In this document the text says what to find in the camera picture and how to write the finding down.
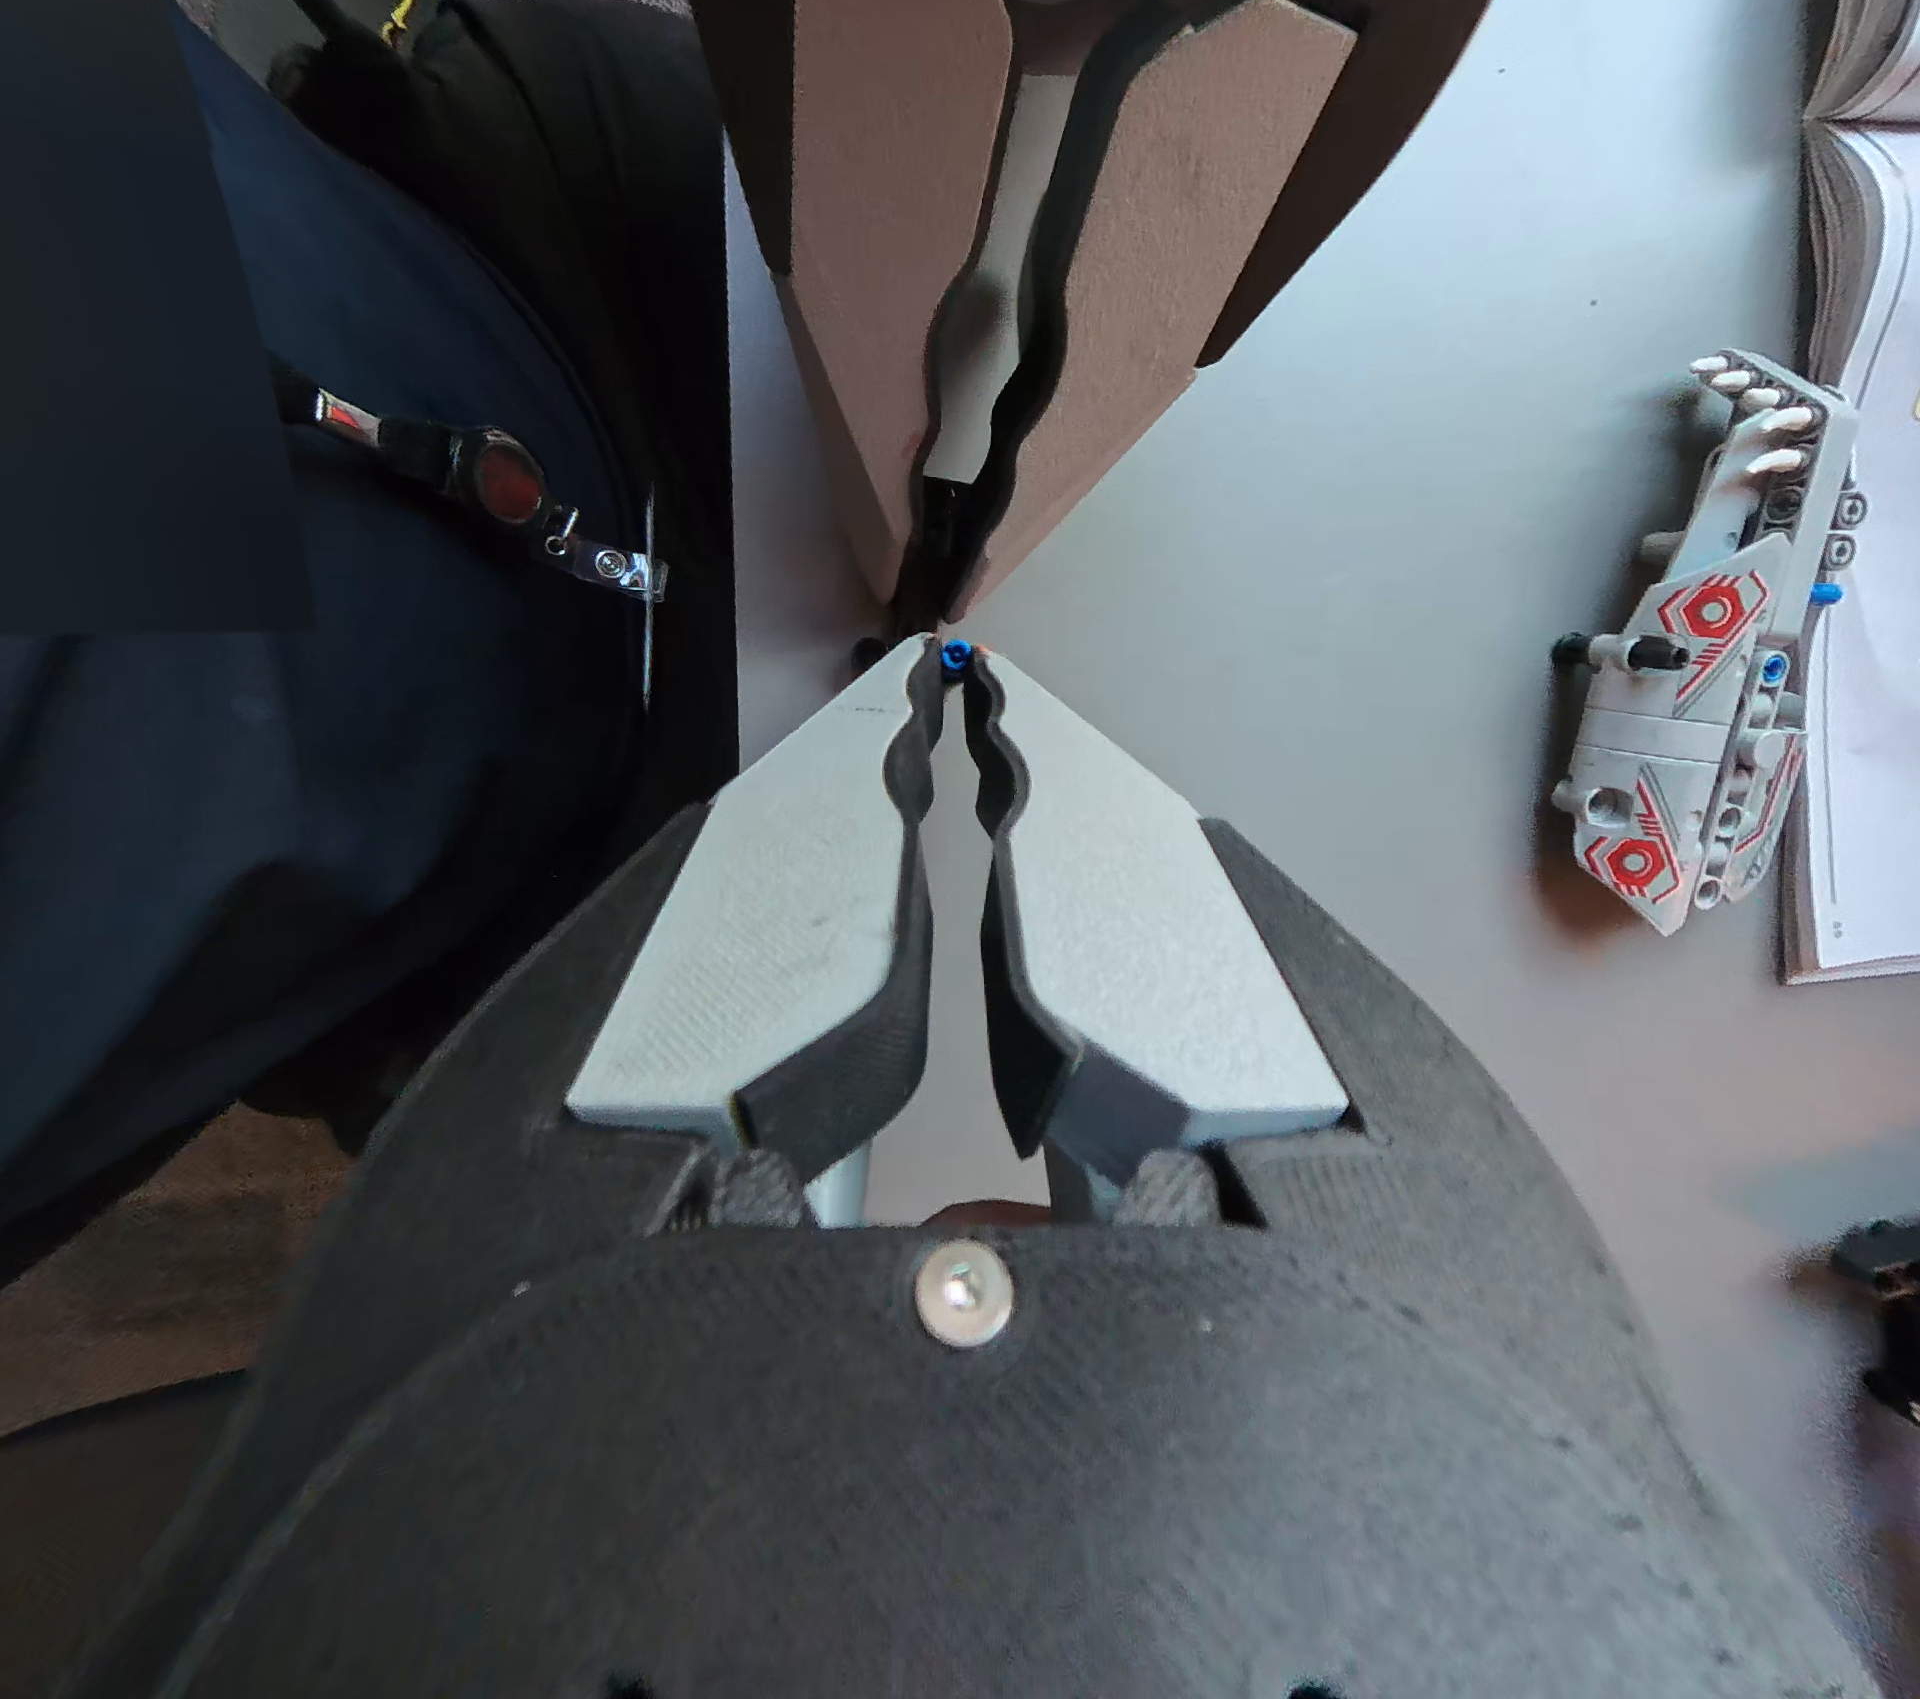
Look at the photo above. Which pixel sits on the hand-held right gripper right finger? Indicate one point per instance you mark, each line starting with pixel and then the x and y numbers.
pixel 1155 963

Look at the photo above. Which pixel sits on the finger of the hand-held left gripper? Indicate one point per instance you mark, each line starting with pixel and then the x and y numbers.
pixel 885 154
pixel 1170 228

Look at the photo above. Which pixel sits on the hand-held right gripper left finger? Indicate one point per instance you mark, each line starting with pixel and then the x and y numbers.
pixel 720 949

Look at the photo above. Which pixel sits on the blue lego pin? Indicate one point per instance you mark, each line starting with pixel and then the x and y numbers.
pixel 956 658

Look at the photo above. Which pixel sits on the black lego beam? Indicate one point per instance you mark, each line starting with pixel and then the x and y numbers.
pixel 933 544

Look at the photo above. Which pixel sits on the lego instruction booklet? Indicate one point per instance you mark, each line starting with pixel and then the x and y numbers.
pixel 1869 228

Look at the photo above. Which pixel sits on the grey and red lego assembly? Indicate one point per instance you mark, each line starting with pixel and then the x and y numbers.
pixel 1695 680

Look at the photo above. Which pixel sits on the black lego pieces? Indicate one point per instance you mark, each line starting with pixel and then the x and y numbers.
pixel 1883 1293

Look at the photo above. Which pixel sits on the badge reel with clip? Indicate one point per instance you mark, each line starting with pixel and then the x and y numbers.
pixel 503 480

